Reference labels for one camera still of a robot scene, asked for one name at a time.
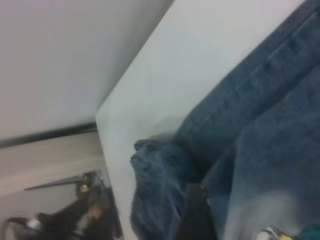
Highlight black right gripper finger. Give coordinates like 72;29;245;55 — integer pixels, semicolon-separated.
173;184;218;240

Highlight blue denim jeans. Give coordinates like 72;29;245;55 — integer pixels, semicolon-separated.
129;0;320;240

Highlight black blurry equipment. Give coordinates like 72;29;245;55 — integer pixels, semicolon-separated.
4;171;125;240

